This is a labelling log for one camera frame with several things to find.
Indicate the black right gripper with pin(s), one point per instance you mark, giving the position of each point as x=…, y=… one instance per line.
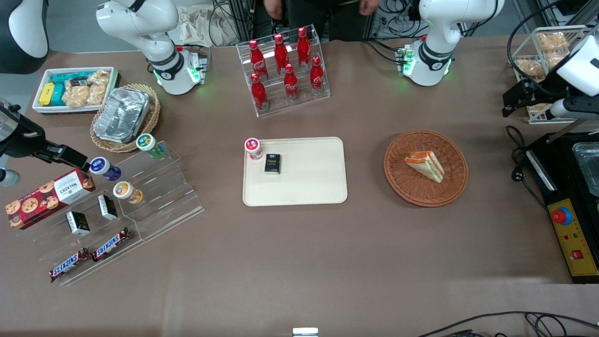
x=24, y=139

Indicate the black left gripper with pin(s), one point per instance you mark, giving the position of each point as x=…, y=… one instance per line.
x=545, y=86

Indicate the triangle sandwich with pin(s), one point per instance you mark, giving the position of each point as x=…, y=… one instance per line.
x=426, y=164

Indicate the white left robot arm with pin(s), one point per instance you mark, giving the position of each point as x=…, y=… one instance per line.
x=440, y=28

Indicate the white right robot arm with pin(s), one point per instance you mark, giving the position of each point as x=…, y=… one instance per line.
x=140, y=18

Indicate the silver foil tray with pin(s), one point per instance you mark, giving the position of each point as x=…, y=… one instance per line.
x=121, y=114

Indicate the light tan wicker basket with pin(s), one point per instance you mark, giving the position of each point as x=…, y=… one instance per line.
x=152, y=117

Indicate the brown round wicker basket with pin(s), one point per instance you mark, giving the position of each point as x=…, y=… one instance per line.
x=421, y=194

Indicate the beige plastic tray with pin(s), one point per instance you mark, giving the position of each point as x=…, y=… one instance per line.
x=309, y=182

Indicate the person left hand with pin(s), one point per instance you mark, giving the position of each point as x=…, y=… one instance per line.
x=369, y=6

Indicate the person right hand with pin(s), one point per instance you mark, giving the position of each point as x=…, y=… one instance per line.
x=273, y=8

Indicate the clear bag of pastries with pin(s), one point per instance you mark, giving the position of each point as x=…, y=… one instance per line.
x=538, y=108
x=529, y=68
x=551, y=40
x=556, y=60

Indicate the purple-label jar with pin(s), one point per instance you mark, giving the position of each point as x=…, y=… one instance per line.
x=104, y=168

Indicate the red Walkers shortbread box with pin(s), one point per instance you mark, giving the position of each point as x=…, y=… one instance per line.
x=47, y=199

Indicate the white plastic bin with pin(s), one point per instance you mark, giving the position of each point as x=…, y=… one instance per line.
x=42, y=110

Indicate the teal small box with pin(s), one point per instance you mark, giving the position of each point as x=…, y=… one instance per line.
x=58, y=96

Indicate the clear bag of crackers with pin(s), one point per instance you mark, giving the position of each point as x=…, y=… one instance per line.
x=98, y=86
x=76, y=96

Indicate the yellow small box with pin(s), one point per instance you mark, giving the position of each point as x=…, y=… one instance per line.
x=47, y=94

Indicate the black white small carton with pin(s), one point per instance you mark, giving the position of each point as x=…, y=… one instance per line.
x=107, y=207
x=77, y=223

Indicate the orange-label jar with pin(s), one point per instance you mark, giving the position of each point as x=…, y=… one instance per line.
x=126, y=192

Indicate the dark small packet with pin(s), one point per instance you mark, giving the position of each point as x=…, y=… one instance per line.
x=79, y=82

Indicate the teal long box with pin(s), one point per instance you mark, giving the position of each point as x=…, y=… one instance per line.
x=65, y=76

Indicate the green-label jar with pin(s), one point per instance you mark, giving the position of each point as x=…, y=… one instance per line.
x=149, y=144

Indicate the clear acrylic stepped shelf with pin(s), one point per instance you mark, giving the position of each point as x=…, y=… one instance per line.
x=56, y=248
x=168, y=196

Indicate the Snickers chocolate bar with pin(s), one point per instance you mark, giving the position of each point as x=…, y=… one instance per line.
x=111, y=244
x=69, y=265

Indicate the black machine yellow panel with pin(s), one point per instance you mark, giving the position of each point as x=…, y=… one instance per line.
x=561, y=187

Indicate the steel pan in machine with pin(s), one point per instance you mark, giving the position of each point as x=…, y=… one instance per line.
x=589, y=168

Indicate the red emergency stop button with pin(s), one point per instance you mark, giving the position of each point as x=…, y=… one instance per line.
x=561, y=216

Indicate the white cloth bag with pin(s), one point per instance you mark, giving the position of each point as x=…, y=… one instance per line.
x=201, y=25

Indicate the red-lid white jar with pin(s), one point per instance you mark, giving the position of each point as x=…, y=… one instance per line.
x=253, y=148

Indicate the red cola bottle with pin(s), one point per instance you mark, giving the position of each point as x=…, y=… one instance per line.
x=281, y=54
x=317, y=76
x=291, y=83
x=259, y=93
x=257, y=58
x=303, y=47

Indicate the person torso dark clothes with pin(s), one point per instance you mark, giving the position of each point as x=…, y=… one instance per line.
x=327, y=18

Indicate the black carton gold print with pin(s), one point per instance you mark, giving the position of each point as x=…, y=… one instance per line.
x=273, y=164

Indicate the clear acrylic bottle rack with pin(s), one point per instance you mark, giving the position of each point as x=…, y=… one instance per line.
x=276, y=106

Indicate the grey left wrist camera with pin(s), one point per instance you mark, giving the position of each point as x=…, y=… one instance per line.
x=575, y=108

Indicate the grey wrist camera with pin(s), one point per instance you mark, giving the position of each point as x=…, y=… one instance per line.
x=575, y=108
x=7, y=178

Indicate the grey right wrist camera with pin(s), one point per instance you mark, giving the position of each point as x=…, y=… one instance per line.
x=7, y=178

